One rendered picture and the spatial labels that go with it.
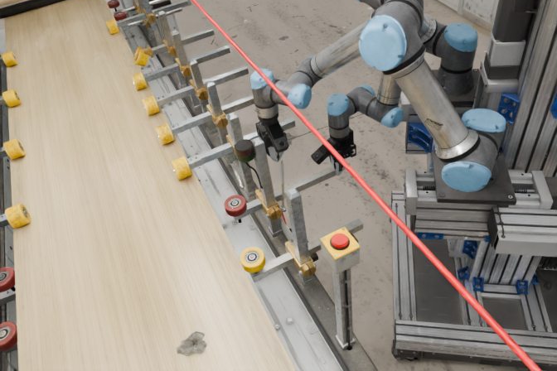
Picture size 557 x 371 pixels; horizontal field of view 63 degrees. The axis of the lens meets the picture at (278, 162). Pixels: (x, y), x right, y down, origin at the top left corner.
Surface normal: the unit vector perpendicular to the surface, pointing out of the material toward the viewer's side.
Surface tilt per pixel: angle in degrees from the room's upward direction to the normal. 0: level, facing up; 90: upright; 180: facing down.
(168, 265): 0
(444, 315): 0
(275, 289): 0
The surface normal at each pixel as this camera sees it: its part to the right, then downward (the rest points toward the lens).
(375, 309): -0.12, -0.72
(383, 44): -0.56, 0.54
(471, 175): -0.40, 0.73
